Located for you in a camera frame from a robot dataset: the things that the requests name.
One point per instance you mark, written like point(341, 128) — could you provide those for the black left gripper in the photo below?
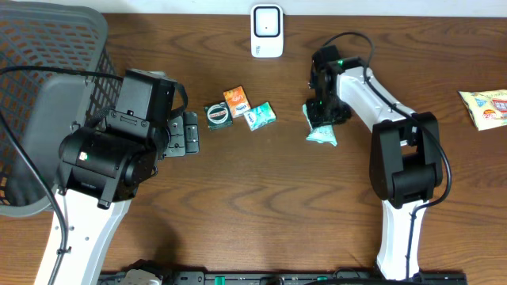
point(183, 143)

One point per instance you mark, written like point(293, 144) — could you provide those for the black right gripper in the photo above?
point(341, 114)

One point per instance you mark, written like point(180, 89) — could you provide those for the teal wipes pouch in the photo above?
point(324, 134)

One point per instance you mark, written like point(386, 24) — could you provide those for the dark green round-label box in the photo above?
point(218, 116)

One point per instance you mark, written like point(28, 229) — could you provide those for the small teal tissue pack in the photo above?
point(260, 116)

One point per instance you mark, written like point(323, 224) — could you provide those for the orange small tissue pack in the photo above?
point(237, 101)

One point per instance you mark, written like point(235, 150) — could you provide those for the yellow wet wipes pack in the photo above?
point(487, 109)

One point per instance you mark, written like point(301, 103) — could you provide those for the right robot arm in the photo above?
point(404, 164)

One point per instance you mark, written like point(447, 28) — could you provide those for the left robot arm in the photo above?
point(97, 178)

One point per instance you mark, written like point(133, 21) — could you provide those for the white barcode scanner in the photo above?
point(266, 31)

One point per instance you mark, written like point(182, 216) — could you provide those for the grey plastic shopping basket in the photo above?
point(42, 108)

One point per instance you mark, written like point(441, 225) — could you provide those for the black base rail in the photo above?
point(148, 272)

